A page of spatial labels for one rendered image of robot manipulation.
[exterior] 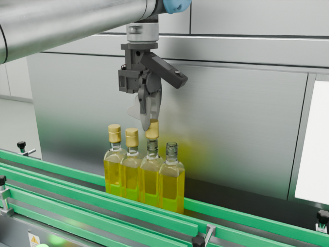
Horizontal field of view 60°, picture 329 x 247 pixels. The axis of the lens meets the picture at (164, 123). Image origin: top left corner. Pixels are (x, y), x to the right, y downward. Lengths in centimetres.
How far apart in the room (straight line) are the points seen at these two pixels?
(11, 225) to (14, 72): 525
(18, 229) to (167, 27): 74
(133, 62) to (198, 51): 18
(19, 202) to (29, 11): 72
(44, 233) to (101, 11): 68
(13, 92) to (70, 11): 596
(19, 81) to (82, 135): 506
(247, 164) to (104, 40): 55
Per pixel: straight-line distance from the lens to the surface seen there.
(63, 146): 118
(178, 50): 80
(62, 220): 88
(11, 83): 631
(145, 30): 66
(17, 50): 34
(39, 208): 92
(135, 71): 68
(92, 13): 39
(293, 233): 80
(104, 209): 86
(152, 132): 72
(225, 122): 79
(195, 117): 81
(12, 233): 105
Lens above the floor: 143
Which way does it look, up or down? 19 degrees down
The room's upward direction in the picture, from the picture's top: straight up
